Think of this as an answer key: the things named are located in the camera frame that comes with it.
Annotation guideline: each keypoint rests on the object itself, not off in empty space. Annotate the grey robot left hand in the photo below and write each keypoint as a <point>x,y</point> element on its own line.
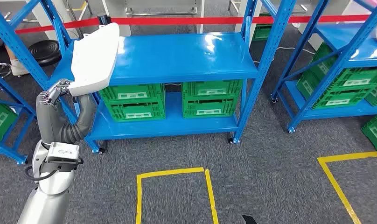
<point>48,117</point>

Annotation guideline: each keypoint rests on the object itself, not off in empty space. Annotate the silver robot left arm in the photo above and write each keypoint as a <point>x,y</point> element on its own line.
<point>43,201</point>

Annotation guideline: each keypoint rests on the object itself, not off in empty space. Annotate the blue metal shelf rack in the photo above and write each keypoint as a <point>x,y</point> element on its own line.
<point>9,150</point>
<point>182,58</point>
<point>340,37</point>

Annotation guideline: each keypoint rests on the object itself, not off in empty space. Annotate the person's foot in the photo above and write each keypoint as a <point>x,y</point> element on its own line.
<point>19,68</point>

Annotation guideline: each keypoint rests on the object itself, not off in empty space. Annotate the black round stanchion base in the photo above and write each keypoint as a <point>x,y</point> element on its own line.
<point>44,52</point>

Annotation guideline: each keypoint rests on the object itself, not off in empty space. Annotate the red barrier belt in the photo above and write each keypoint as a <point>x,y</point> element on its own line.
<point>176,21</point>

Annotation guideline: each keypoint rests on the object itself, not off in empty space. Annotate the black robot body edge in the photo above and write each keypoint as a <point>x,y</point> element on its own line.
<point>249,220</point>

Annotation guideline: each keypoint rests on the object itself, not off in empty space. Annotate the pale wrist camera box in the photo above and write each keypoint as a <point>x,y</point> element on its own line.
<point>63,151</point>

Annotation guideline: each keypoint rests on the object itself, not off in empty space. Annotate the black stanchion post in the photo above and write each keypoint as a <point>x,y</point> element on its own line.
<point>103,19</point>

